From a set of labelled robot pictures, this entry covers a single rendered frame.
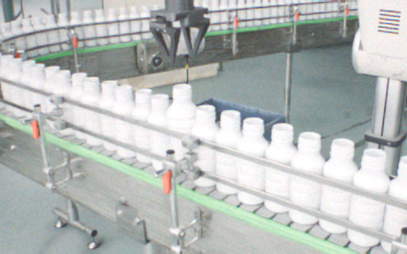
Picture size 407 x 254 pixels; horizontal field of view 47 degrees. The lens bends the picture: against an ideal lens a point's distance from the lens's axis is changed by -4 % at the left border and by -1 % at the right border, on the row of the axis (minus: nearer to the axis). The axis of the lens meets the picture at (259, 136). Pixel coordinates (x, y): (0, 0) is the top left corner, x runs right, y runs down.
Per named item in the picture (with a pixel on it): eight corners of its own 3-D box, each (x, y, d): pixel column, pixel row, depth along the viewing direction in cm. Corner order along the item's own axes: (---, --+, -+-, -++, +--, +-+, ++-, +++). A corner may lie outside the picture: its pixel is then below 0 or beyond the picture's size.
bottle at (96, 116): (97, 136, 122) (90, 75, 115) (116, 139, 120) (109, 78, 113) (81, 144, 117) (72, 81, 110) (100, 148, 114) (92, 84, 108)
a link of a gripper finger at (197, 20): (163, 59, 94) (160, 11, 90) (187, 52, 99) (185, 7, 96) (188, 64, 90) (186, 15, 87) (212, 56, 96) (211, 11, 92)
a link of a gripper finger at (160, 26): (150, 63, 91) (146, 14, 87) (176, 56, 97) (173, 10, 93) (176, 68, 88) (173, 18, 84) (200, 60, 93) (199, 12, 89)
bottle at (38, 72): (32, 122, 130) (22, 65, 124) (51, 116, 134) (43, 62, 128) (41, 128, 126) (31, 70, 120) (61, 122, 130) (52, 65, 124)
